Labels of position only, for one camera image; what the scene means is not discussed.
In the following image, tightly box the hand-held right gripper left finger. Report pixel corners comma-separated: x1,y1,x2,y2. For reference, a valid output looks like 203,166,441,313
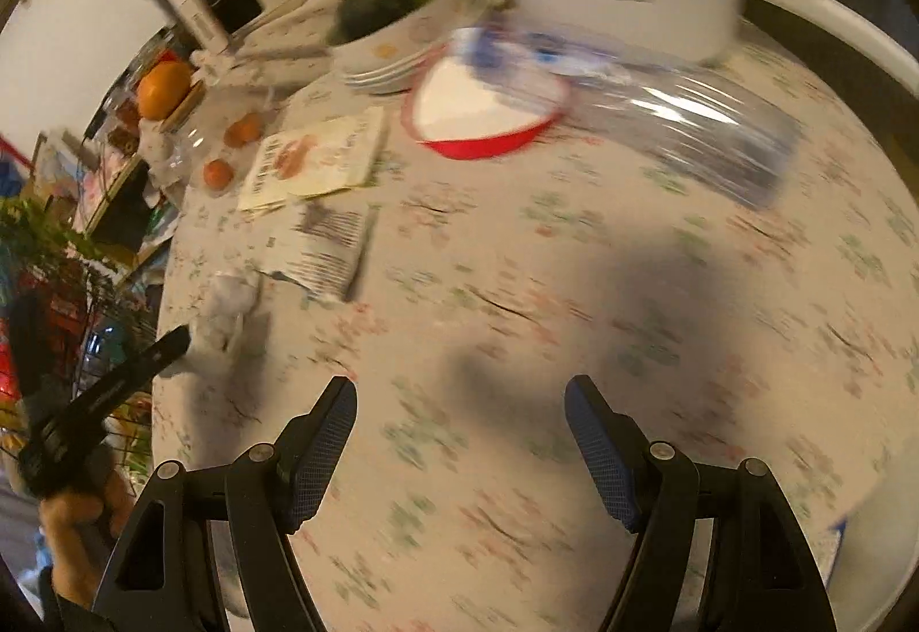
92,375,358,632

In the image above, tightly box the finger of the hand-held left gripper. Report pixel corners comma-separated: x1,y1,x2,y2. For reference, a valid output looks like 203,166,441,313
72,325,192,421

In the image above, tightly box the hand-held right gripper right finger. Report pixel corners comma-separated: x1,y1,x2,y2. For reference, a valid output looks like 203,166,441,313
563,375,837,632

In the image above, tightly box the white tissue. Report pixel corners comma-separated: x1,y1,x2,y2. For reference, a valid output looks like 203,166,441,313
161,271,261,378

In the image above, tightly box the grey white printed packet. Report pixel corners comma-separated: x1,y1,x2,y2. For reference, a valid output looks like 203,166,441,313
257,203,376,304

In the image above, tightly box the beige paper packet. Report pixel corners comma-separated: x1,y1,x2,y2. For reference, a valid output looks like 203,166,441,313
237,106,389,214

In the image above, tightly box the white plastic bin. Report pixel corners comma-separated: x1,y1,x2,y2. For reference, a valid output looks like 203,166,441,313
825,452,919,632

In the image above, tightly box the clear plastic bottle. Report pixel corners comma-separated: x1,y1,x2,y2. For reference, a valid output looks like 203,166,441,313
459,27,803,211

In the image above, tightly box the red white paper bowl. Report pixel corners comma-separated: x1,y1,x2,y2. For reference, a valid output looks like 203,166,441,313
408,57,573,161

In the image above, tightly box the person's left hand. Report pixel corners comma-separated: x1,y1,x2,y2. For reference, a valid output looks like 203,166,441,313
37,447,137,610

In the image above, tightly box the green plant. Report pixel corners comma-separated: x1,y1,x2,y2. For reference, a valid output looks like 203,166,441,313
0,197,155,389

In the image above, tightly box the glass jar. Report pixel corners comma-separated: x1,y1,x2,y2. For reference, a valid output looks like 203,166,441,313
140,90,268,196

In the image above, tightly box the large orange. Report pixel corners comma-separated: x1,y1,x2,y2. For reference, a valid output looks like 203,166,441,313
136,61,194,120

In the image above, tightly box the dark green squash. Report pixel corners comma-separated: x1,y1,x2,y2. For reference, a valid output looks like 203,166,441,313
336,0,433,45

